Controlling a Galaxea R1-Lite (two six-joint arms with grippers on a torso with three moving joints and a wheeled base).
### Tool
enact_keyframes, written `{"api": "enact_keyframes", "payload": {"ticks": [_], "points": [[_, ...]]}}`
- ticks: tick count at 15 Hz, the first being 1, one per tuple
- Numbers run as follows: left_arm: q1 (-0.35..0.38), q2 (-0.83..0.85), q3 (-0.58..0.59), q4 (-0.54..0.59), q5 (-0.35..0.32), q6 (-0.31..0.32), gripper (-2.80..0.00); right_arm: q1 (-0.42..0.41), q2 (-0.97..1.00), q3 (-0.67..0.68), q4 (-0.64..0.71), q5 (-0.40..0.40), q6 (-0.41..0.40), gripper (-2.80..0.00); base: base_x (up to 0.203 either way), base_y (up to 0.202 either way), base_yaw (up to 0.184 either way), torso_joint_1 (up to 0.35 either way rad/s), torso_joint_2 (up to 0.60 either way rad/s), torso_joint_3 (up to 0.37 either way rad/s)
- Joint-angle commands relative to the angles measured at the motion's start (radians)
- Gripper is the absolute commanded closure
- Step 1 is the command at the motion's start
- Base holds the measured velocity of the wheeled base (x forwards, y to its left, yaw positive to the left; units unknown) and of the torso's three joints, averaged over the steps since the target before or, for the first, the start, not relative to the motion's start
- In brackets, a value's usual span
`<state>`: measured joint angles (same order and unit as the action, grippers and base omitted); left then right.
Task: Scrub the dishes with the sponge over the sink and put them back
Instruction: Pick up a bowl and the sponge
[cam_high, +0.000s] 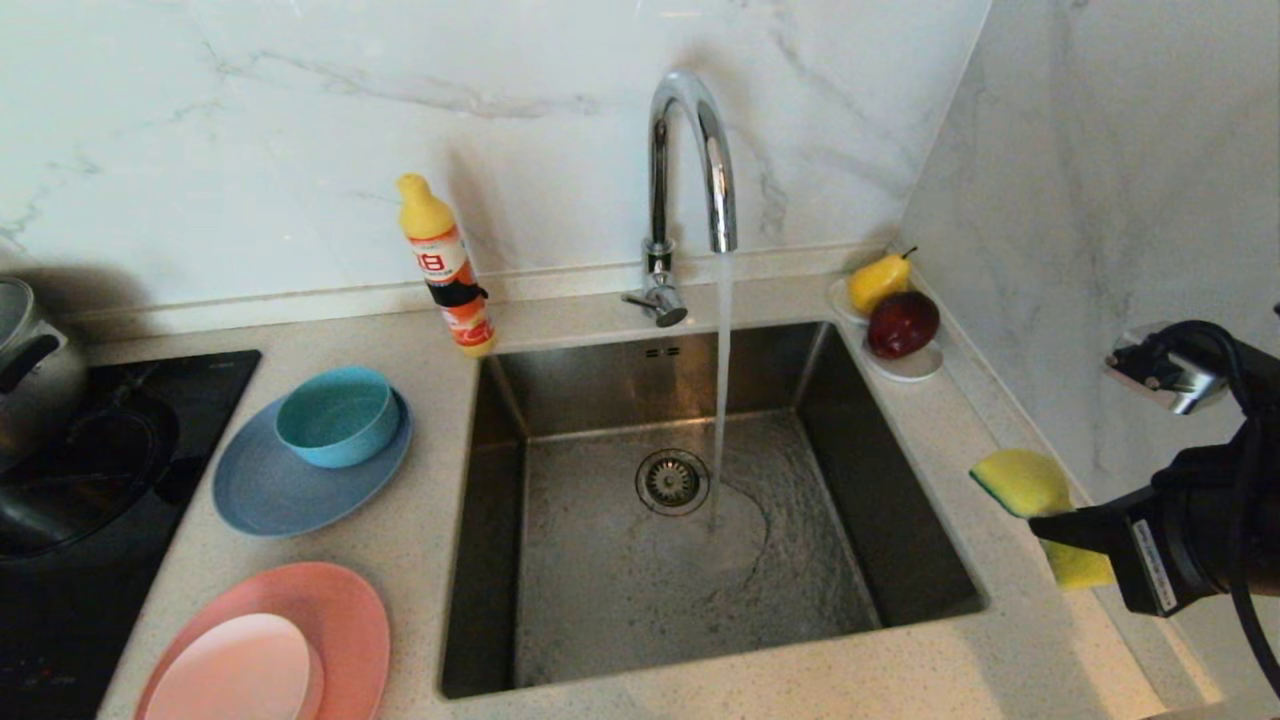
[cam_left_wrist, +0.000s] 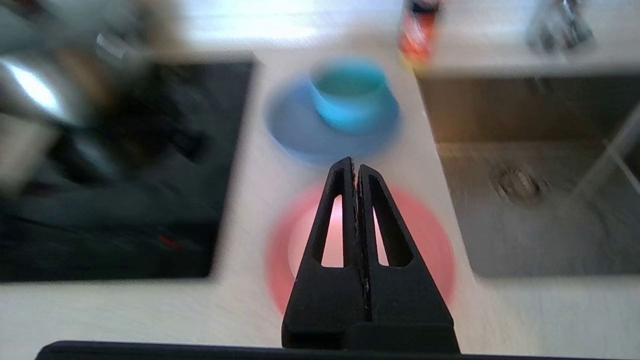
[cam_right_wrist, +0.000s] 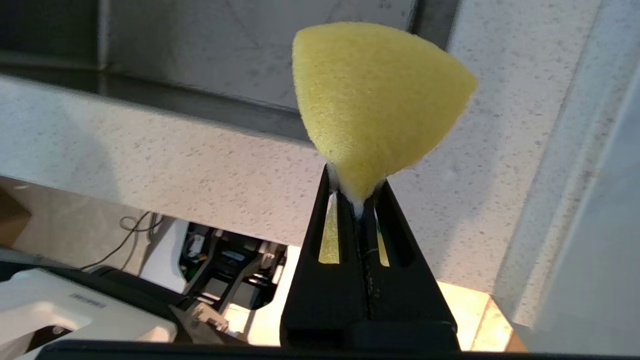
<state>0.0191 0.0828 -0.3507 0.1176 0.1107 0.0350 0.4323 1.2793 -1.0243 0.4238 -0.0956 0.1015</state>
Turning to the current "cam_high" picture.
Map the blue plate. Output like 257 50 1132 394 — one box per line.
212 385 413 538

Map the round metal drain strainer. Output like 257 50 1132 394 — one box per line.
635 449 711 517

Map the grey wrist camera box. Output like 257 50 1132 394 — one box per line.
1105 325 1229 416

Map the small white fruit dish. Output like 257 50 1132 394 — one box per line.
826 275 944 384

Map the running tap water stream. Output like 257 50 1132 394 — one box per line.
708 250 737 531

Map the yellow fish-shaped sponge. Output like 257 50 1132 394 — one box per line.
970 448 1116 591

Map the yellow pear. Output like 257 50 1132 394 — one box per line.
848 247 918 317

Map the steel pot with black handle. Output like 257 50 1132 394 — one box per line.
0 277 89 471

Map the small pale pink plate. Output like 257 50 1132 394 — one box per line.
145 611 326 720

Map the chrome gooseneck faucet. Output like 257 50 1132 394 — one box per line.
620 70 738 329

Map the dark red apple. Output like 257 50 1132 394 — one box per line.
866 291 941 361

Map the large pink plate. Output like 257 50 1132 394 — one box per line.
135 561 392 720

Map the teal bowl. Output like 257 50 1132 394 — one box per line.
273 366 401 469

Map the black induction cooktop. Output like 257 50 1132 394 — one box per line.
0 350 264 720

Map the black frying pan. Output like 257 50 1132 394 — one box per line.
0 398 181 561

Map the stainless steel sink basin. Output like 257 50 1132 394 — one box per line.
440 320 986 699

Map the yellow-capped dish soap bottle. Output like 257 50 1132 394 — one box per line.
397 173 498 358

